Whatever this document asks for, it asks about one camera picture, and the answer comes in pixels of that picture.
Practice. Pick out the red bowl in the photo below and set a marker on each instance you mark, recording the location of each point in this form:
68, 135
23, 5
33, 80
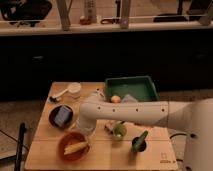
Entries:
72, 138

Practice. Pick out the black pole stand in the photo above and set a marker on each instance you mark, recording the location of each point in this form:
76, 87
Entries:
18, 159

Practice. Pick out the green cucumber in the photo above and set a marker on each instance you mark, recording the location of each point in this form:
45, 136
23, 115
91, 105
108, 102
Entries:
141, 140

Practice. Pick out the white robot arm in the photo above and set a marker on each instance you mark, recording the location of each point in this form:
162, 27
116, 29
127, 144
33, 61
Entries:
195, 118

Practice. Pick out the white measuring scoop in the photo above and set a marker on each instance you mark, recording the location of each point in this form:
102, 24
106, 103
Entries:
73, 88

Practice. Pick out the black office chair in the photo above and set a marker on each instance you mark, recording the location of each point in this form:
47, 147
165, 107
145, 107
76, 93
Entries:
30, 12

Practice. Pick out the green plastic bin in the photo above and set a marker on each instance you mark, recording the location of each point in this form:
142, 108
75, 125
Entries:
140, 87

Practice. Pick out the blue sponge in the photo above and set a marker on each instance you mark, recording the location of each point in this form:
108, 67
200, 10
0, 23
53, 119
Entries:
62, 116

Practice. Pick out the black cup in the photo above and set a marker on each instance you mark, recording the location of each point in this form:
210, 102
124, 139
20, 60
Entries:
138, 144

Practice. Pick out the clear plastic bag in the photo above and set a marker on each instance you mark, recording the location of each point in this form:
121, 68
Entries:
128, 98

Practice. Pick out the dark round plate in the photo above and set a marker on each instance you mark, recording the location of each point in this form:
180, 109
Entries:
54, 112

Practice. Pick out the yellow round fruit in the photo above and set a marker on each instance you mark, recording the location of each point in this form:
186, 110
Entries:
115, 99

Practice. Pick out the yellow banana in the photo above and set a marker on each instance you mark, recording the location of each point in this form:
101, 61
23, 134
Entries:
75, 147

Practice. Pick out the green cup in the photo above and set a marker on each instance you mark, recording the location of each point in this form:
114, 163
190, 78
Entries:
119, 131

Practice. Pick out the wooden table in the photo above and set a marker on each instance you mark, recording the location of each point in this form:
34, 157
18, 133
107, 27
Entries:
104, 153

